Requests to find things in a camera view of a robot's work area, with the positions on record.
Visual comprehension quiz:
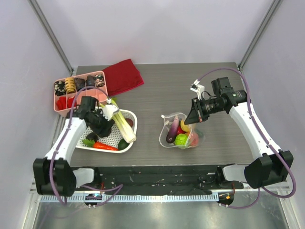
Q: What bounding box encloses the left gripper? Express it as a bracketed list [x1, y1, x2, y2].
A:
[89, 109, 115, 138]

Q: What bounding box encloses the red strawberry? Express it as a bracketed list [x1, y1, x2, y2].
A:
[177, 126, 186, 135]

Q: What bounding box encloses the peach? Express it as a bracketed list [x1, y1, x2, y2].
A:
[186, 132, 199, 147]

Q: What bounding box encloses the green round fruit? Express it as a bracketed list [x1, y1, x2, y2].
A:
[174, 134, 188, 146]

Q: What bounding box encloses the clear zip top bag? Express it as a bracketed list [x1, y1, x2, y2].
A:
[159, 112, 205, 149]

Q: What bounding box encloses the purple eggplant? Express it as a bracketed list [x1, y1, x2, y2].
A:
[166, 115, 179, 144]

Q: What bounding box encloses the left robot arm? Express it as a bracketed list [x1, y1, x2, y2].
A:
[33, 96, 119, 197]

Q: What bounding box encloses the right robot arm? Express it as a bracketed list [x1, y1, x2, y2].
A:
[185, 77, 294, 188]

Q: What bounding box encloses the dark purple fig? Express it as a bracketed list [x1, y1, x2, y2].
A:
[85, 132, 99, 142]

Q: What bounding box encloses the orange carrot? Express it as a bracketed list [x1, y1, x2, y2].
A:
[82, 139, 119, 151]

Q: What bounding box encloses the red sushi piece right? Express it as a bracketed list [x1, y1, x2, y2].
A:
[67, 97, 77, 108]

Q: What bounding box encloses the red sushi piece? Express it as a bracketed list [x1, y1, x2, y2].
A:
[56, 96, 67, 111]
[67, 97, 77, 108]

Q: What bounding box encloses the dark red plum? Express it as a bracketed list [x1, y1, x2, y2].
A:
[125, 118, 133, 127]

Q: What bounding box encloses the green leek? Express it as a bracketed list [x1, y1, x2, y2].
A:
[102, 98, 136, 143]

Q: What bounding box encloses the white plastic basket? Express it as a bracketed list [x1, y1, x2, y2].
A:
[76, 109, 138, 154]

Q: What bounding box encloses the green avocado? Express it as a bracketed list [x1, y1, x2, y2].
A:
[118, 138, 129, 151]

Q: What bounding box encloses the red sushi piece left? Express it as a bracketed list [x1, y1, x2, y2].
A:
[56, 96, 67, 111]

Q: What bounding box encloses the dark blue sushi roll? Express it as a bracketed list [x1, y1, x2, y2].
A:
[86, 75, 95, 87]

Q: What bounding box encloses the dark brown sushi roll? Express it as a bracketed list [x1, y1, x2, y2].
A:
[74, 78, 85, 92]

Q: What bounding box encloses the pink flower sushi roll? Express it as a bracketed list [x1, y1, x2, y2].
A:
[94, 74, 105, 87]

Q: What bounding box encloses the yellow striped sushi roll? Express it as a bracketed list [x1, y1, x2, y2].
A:
[64, 77, 76, 94]

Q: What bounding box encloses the pink divided tray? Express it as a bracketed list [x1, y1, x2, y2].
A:
[53, 71, 108, 116]

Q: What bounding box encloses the black dotted sushi roll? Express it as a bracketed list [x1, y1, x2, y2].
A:
[54, 81, 66, 96]

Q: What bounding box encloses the red folded cloth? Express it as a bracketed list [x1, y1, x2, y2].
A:
[103, 59, 144, 96]

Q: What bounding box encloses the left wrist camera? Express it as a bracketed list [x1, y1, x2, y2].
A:
[102, 99, 119, 121]

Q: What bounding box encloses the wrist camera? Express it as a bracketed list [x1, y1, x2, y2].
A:
[102, 99, 119, 121]
[190, 79, 205, 100]

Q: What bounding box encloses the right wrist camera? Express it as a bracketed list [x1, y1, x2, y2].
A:
[190, 79, 205, 100]

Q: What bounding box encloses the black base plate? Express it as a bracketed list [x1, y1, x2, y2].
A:
[88, 165, 244, 196]

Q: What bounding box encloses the white slotted cable duct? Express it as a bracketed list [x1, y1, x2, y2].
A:
[39, 193, 219, 203]

